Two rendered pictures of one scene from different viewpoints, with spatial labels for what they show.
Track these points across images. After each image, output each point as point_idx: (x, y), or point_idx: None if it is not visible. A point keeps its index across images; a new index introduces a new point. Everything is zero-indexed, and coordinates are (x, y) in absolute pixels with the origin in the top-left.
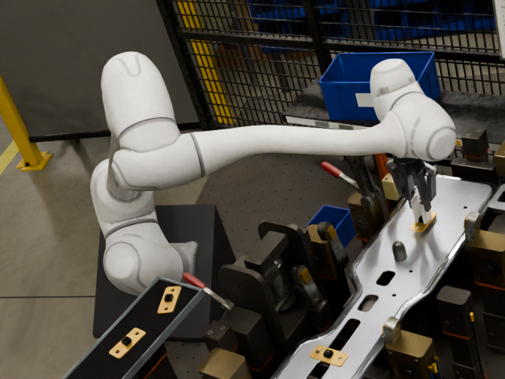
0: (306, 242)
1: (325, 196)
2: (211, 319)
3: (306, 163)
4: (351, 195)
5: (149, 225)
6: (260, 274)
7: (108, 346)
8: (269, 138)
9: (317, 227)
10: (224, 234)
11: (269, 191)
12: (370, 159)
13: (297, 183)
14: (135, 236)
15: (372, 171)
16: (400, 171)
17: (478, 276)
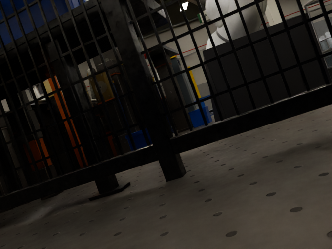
0: (95, 65)
1: (188, 155)
2: (214, 114)
3: (260, 144)
4: (151, 168)
5: (215, 33)
6: None
7: None
8: None
9: (94, 68)
10: (212, 80)
11: (279, 124)
12: (134, 190)
13: (243, 140)
14: (213, 33)
15: (125, 183)
16: (79, 203)
17: None
